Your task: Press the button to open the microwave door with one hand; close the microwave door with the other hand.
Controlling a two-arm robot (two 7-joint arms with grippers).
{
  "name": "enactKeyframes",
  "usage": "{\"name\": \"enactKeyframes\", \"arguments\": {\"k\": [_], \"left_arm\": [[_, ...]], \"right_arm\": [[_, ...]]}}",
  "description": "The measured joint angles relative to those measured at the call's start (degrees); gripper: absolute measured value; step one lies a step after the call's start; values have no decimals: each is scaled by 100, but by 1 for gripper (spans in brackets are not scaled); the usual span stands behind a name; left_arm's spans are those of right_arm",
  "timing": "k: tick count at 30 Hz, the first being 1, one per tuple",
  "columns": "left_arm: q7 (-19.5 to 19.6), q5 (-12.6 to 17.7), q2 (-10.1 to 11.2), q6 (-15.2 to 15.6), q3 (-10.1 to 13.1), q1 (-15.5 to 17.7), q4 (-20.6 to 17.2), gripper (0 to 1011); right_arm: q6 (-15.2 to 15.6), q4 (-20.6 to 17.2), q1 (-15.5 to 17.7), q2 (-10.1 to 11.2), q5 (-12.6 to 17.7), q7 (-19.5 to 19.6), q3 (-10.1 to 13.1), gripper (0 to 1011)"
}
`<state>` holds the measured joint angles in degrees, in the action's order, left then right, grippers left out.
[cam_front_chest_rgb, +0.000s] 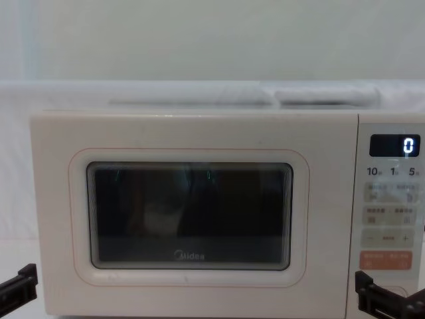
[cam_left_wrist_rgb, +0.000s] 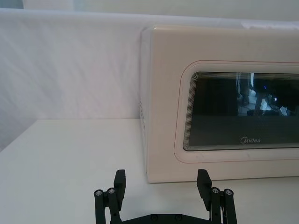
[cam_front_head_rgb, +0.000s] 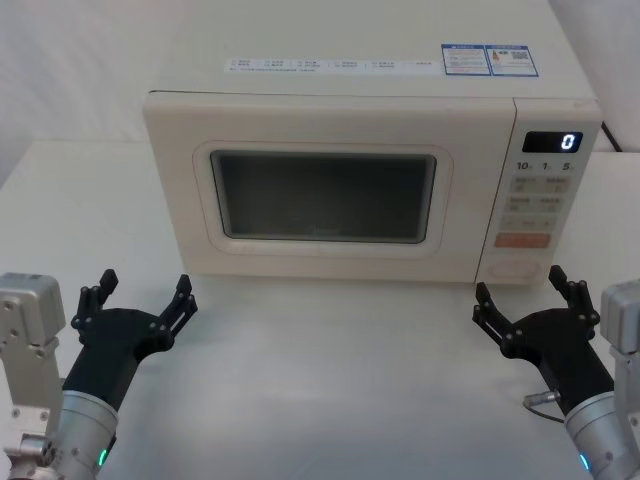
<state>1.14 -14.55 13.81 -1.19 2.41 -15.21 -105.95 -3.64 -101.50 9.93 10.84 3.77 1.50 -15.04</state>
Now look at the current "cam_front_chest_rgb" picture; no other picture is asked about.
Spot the cream microwave oven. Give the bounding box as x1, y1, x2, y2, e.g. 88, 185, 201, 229
29, 109, 425, 319

